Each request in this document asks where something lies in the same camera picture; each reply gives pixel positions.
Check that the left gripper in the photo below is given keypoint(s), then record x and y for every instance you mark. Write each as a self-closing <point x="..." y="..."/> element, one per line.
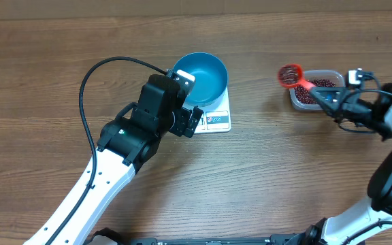
<point x="184" y="116"/>

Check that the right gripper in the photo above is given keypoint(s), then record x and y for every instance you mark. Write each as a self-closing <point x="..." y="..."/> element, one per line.
<point x="340" y="96"/>

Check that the red scoop with blue handle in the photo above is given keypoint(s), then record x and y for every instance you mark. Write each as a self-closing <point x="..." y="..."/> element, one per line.
<point x="291" y="76"/>

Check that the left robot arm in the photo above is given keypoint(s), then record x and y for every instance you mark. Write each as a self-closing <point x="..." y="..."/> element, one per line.
<point x="125" y="144"/>

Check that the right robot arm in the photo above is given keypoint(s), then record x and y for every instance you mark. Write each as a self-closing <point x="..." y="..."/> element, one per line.
<point x="373" y="214"/>

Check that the white digital kitchen scale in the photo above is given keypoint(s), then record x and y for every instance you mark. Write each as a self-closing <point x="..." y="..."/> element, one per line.
<point x="216" y="118"/>

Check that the blue plastic bowl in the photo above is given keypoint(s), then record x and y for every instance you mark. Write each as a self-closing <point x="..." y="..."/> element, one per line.
<point x="211" y="77"/>

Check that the clear plastic container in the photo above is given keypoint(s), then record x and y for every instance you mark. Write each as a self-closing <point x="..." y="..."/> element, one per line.
<point x="331" y="75"/>

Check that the red beans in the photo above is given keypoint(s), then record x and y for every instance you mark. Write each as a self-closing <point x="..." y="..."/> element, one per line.
<point x="304" y="96"/>

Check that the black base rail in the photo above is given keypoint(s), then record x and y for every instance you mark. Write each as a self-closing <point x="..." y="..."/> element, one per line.
<point x="108" y="236"/>

